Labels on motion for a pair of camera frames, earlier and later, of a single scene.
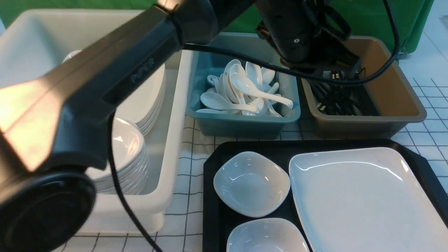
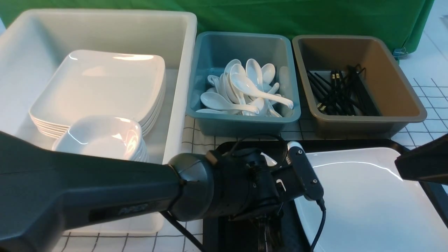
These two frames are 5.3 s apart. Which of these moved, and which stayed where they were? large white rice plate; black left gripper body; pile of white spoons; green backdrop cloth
Moved: black left gripper body
Stayed: pile of white spoons; large white rice plate; green backdrop cloth
